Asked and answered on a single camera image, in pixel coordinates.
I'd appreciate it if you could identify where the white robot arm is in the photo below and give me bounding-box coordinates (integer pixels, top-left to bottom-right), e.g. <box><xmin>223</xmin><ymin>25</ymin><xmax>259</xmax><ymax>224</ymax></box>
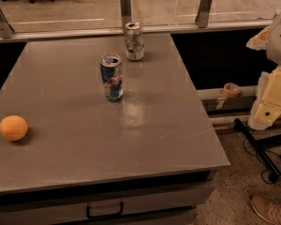
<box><xmin>246</xmin><ymin>9</ymin><xmax>281</xmax><ymax>130</ymax></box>

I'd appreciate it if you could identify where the orange tape roll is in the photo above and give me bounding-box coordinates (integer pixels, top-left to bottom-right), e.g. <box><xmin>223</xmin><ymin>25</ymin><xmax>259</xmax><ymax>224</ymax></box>
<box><xmin>223</xmin><ymin>82</ymin><xmax>241</xmax><ymax>98</ymax></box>

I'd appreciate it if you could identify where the middle metal bracket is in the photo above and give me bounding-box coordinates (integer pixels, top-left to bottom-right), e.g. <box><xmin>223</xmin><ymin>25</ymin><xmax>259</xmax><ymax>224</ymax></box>
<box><xmin>120</xmin><ymin>0</ymin><xmax>132</xmax><ymax>27</ymax></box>

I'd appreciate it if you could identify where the black stand leg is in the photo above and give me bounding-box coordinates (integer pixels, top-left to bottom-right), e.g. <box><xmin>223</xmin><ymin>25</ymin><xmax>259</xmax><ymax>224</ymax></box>
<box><xmin>234</xmin><ymin>118</ymin><xmax>281</xmax><ymax>184</ymax></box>

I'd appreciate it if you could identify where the grey cabinet drawer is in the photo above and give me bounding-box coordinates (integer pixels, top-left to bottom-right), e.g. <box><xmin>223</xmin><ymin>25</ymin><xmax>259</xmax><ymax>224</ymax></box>
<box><xmin>0</xmin><ymin>181</ymin><xmax>214</xmax><ymax>225</ymax></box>

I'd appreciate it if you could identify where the black drawer handle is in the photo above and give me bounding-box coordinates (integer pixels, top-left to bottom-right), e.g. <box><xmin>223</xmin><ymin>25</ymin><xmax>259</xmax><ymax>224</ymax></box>
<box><xmin>86</xmin><ymin>202</ymin><xmax>124</xmax><ymax>220</ymax></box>

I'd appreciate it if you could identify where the right metal bracket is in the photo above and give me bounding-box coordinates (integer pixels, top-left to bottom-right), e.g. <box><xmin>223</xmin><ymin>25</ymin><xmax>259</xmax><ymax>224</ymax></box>
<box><xmin>195</xmin><ymin>0</ymin><xmax>213</xmax><ymax>28</ymax></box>

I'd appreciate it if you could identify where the orange fruit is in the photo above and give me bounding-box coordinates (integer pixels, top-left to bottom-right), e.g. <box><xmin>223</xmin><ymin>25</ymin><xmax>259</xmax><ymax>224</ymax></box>
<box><xmin>0</xmin><ymin>115</ymin><xmax>28</xmax><ymax>142</ymax></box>

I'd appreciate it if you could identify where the silver green soda can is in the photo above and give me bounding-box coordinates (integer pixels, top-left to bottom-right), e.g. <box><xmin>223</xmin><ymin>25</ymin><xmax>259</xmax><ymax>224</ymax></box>
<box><xmin>124</xmin><ymin>22</ymin><xmax>144</xmax><ymax>61</ymax></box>

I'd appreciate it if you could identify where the black floor cable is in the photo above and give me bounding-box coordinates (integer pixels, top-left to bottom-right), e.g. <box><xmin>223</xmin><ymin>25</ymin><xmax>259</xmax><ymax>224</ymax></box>
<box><xmin>243</xmin><ymin>134</ymin><xmax>281</xmax><ymax>186</ymax></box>

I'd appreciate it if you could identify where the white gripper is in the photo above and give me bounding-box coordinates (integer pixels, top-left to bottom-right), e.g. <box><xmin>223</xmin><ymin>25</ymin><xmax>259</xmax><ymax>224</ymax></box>
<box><xmin>246</xmin><ymin>26</ymin><xmax>281</xmax><ymax>126</ymax></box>

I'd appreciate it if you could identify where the blue silver redbull can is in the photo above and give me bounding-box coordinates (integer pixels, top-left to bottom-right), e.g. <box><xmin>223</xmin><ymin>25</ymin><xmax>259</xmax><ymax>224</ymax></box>
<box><xmin>100</xmin><ymin>52</ymin><xmax>124</xmax><ymax>102</ymax></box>

